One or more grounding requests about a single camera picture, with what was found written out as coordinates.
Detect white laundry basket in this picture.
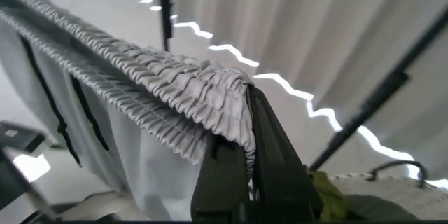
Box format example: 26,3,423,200
328,160,448,222

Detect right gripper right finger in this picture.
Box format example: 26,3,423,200
246,84,323,222

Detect green garment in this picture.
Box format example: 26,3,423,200
306,169,351,222

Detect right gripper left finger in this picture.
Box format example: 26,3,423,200
190,133,253,222

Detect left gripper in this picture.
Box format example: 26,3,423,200
0,120,59,222

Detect black clothes rack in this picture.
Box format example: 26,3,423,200
156,0,448,172

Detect pale grey shorts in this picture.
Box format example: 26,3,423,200
0,0,258,222

